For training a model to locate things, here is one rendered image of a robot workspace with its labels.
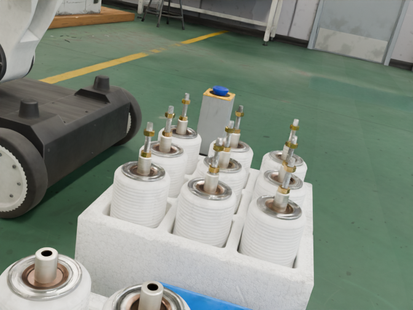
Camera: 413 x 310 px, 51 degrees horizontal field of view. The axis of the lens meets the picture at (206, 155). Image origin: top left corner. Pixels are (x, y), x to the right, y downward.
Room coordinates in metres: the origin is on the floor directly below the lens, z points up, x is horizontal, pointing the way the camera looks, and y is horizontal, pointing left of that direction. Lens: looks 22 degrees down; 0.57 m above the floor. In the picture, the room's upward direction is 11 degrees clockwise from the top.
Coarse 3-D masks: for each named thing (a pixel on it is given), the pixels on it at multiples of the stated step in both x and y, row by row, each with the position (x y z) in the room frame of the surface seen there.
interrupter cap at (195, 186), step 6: (192, 180) 0.67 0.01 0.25; (198, 180) 0.67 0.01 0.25; (204, 180) 0.68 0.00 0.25; (192, 186) 0.65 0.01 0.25; (198, 186) 0.65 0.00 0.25; (222, 186) 0.67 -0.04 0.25; (228, 186) 0.67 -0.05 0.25; (192, 192) 0.63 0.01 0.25; (198, 192) 0.63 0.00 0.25; (204, 192) 0.64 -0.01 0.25; (216, 192) 0.65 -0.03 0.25; (222, 192) 0.65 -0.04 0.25; (228, 192) 0.65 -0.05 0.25; (204, 198) 0.62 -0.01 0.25; (210, 198) 0.62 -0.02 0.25; (216, 198) 0.62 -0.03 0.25; (222, 198) 0.62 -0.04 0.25; (228, 198) 0.63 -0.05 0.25
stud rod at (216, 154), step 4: (216, 140) 0.65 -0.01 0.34; (220, 140) 0.65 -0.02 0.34; (216, 144) 0.65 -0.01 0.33; (220, 144) 0.65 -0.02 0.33; (216, 152) 0.65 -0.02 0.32; (220, 152) 0.66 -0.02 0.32; (216, 156) 0.65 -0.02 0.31; (216, 160) 0.65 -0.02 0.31; (212, 164) 0.65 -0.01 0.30; (216, 164) 0.65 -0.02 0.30
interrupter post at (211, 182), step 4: (208, 172) 0.65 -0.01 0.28; (208, 176) 0.65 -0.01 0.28; (212, 176) 0.64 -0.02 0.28; (216, 176) 0.65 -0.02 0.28; (208, 180) 0.64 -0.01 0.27; (212, 180) 0.64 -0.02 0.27; (216, 180) 0.65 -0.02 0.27; (204, 184) 0.65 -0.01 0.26; (208, 184) 0.64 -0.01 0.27; (212, 184) 0.64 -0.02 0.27; (216, 184) 0.65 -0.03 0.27; (204, 188) 0.65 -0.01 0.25; (208, 188) 0.64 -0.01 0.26; (212, 188) 0.64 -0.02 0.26; (208, 192) 0.64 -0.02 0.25; (212, 192) 0.64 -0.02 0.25
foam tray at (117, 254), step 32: (96, 224) 0.60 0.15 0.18; (128, 224) 0.61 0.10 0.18; (160, 224) 0.63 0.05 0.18; (96, 256) 0.60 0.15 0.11; (128, 256) 0.59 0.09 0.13; (160, 256) 0.59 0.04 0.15; (192, 256) 0.58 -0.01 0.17; (224, 256) 0.58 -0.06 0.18; (96, 288) 0.60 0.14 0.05; (192, 288) 0.58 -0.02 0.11; (224, 288) 0.57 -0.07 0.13; (256, 288) 0.56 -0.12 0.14; (288, 288) 0.55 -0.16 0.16
